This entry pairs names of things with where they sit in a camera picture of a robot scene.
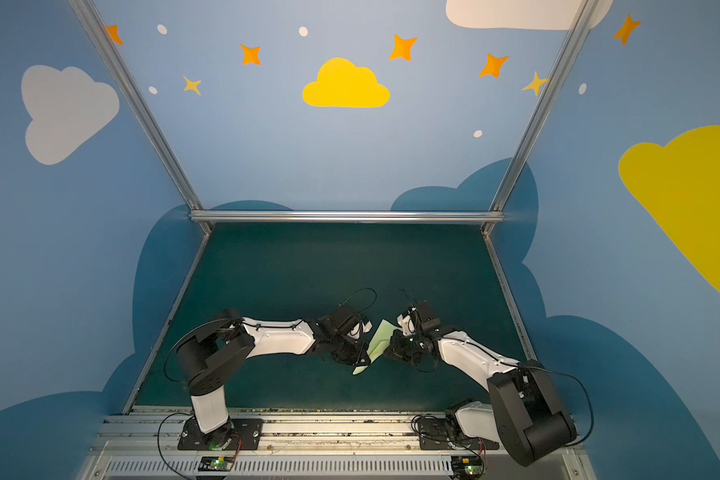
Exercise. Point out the green controller board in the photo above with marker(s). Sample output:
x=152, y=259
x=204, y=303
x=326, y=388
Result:
x=467, y=466
x=216, y=464

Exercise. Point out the left green controller board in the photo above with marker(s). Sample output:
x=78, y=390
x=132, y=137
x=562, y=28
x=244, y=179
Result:
x=216, y=464

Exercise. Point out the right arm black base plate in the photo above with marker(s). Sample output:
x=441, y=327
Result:
x=441, y=433

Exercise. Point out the right aluminium frame post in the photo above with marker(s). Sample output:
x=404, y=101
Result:
x=567, y=55

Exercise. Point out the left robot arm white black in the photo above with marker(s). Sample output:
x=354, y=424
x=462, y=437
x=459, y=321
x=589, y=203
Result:
x=212, y=353

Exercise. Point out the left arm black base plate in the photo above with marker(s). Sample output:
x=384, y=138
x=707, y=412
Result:
x=236, y=434

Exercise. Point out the right green controller board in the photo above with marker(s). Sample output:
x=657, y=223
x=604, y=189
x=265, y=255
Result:
x=467, y=466

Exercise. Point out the aluminium front rail bed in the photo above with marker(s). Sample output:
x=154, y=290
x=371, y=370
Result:
x=305, y=445

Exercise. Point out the aluminium frame post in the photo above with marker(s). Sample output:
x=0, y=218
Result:
x=91, y=21
x=567, y=55

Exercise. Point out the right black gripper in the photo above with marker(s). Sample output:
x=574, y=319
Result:
x=402, y=346

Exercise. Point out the left aluminium frame post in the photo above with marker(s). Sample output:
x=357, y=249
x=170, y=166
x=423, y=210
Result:
x=91, y=21

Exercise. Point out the light green paper sheet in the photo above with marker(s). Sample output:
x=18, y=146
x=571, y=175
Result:
x=379, y=343

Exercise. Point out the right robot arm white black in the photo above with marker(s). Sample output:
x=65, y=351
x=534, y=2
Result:
x=526, y=415

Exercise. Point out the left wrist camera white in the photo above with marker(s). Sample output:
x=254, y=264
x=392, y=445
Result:
x=361, y=328

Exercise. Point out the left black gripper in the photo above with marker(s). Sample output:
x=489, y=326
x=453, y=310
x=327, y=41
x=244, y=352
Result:
x=353, y=346

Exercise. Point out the back horizontal aluminium bar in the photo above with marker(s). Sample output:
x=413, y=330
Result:
x=401, y=217

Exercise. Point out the dark green table mat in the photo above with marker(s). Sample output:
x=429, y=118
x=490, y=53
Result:
x=290, y=271

